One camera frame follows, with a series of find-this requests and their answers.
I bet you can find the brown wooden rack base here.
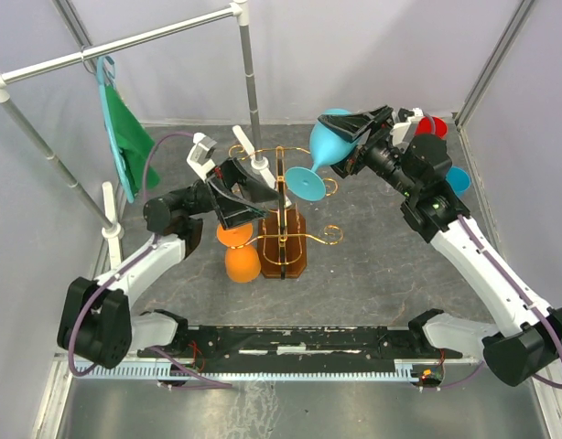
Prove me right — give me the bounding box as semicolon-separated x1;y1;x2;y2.
257;207;308;280

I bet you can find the light blue cable duct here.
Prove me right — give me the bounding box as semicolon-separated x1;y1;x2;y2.
83;359;419;383

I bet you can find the green cloth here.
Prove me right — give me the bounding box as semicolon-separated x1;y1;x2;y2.
106;86;155;196

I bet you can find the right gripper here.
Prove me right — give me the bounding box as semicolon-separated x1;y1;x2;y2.
314;103;419;198

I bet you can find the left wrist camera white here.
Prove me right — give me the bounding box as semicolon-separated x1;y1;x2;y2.
187;133;217;181

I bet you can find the red wine glass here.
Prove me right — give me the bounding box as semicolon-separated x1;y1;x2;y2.
415;116;448;140

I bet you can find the blue clothes hanger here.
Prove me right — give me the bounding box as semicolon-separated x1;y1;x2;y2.
95;55;135;203

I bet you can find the gold wire glass rack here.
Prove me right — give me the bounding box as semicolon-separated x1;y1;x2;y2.
228;144;344;280

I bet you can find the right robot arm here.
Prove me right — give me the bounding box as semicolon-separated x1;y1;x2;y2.
318;106;562;390

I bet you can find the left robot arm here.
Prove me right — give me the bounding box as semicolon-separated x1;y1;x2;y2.
57;158;281;375

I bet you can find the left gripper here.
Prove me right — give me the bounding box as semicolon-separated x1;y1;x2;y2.
175;156;281;230

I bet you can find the orange wine glass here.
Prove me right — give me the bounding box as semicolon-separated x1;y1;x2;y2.
216;223;261;284

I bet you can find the blue front wine glass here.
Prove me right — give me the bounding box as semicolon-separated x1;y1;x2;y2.
446;166;471;198

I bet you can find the silver clothes rail frame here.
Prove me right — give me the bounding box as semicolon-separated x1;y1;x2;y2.
0;0;291;271

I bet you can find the light blue back glass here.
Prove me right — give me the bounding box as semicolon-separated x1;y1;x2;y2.
285;122;356;202

